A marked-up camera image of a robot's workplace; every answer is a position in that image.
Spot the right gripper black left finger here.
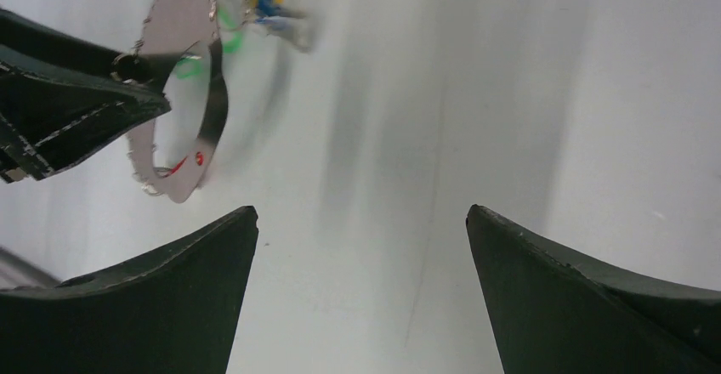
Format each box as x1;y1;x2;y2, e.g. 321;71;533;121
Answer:
1;207;258;373

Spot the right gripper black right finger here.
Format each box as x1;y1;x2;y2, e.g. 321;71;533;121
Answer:
466;205;720;373

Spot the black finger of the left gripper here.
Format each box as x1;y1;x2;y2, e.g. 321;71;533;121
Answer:
1;8;182;84
1;46;170;183

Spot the green tagged key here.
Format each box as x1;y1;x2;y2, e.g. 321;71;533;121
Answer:
173;56;203;80
217;8;244;54

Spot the blue tagged key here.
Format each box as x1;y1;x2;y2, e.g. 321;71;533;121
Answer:
247;0;309;32

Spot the red tagged key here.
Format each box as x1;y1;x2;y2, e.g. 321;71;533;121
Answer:
162;151;205;177

